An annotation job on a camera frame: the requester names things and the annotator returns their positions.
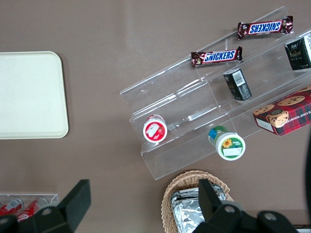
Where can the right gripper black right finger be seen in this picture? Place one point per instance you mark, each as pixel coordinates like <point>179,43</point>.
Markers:
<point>211,211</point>

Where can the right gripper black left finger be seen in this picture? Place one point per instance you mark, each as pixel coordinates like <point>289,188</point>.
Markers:
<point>70,208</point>

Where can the light oval wicker basket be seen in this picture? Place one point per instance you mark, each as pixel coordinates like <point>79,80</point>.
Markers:
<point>170,191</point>

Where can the cream plastic tray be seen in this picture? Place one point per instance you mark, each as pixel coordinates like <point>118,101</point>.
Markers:
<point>31,94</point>

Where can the clear acrylic bottle rack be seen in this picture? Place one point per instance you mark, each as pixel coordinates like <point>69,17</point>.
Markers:
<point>53,197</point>

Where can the silver foil container stack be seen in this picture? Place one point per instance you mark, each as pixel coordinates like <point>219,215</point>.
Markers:
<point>185,213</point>

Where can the red cola bottle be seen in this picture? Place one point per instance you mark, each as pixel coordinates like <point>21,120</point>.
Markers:
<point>8,206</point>
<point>31,210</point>

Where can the green sunflower lid cup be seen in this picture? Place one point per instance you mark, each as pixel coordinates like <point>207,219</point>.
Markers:
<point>229,146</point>

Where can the red strawberry yogurt cup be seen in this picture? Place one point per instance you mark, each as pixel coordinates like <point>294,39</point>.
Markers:
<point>154,129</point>

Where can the clear acrylic stepped shelf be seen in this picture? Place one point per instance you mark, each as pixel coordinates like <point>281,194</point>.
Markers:
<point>184,97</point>

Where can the red tartan cookie box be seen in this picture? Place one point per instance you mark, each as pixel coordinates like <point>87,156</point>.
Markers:
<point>286,114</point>

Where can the small dark green carton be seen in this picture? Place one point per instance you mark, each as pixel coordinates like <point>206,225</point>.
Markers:
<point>300,53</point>
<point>237,85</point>

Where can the brown Snickers bar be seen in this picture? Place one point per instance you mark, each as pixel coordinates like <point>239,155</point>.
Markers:
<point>264,27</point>
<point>216,57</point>

